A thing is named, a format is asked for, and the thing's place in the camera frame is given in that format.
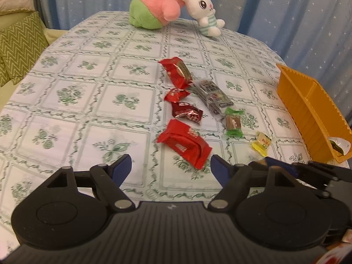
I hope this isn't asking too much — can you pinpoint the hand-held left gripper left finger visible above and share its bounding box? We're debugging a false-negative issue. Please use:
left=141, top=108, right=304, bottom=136
left=41, top=154, right=136, bottom=213

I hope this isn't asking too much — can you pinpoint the white and green packet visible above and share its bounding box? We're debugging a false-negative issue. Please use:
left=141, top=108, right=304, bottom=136
left=328, top=137, right=351, bottom=156

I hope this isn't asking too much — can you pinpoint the orange plastic tray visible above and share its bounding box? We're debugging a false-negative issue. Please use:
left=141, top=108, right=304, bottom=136
left=276, top=63, right=352, bottom=164

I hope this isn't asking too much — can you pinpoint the pink and green star plush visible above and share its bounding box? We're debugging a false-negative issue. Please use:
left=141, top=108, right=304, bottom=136
left=129, top=0, right=197, bottom=30

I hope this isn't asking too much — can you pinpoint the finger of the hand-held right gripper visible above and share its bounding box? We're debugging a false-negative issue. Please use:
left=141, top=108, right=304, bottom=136
left=249, top=156, right=300, bottom=179
left=291, top=161, right=352, bottom=191

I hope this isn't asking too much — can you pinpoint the green-wrapped brown candy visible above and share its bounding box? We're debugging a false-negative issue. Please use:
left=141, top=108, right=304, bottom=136
left=223, top=107, right=245, bottom=139

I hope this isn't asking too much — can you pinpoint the white bunny plush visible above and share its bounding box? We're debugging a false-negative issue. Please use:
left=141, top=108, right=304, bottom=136
left=177, top=0, right=226, bottom=37

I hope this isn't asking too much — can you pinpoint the clear packet with dark bars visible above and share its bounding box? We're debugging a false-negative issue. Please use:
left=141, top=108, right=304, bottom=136
left=190, top=78, right=234, bottom=116

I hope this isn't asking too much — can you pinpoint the dark red candy packet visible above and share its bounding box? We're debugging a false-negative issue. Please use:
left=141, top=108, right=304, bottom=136
left=171, top=101, right=204, bottom=122

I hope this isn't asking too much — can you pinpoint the large red pictured packet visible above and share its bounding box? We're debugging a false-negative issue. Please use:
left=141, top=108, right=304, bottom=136
left=158, top=56, right=194, bottom=91

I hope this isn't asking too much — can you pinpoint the yellow candy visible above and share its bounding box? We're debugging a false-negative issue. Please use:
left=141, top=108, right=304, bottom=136
left=251, top=131, right=273, bottom=154

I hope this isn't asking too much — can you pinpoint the green zigzag pillow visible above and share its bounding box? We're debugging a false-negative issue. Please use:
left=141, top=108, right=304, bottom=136
left=0, top=11, right=50, bottom=87

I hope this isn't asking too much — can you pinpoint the small bright red candy packet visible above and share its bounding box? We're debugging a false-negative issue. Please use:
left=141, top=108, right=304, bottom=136
left=164, top=87, right=191, bottom=102

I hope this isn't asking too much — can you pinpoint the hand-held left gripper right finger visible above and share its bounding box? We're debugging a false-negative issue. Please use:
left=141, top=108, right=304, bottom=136
left=207, top=154, right=308, bottom=212

